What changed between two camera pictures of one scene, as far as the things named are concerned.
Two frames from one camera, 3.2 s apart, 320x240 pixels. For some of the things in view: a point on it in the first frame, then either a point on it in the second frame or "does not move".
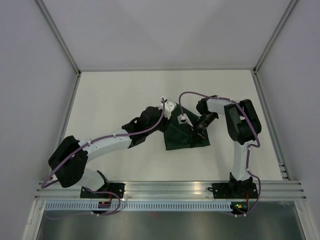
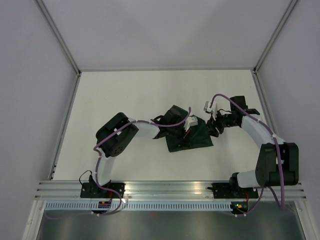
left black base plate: [118, 188] does not move
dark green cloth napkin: [184, 136] does not move
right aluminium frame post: [287, 14] does not move
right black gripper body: [202, 123] -> [225, 120]
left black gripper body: [162, 125] -> [175, 131]
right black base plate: [234, 190] does not move
